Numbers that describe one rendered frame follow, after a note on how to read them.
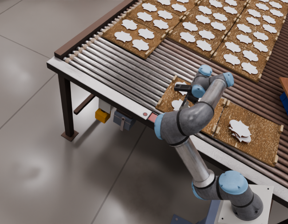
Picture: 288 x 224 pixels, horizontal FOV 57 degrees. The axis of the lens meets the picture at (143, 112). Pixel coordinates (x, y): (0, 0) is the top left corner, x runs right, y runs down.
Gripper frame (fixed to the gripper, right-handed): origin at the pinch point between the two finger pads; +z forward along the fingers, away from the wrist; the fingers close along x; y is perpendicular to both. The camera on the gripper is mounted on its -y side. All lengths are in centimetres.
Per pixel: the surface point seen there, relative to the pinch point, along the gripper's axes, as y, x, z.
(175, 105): -3.5, -1.0, 2.9
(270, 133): 61, 15, 1
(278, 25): 47, 156, 1
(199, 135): 19.1, -12.6, 4.7
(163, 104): -10.9, -4.5, 4.5
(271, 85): 55, 65, 3
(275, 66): 54, 91, 3
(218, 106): 23.0, 16.1, 2.6
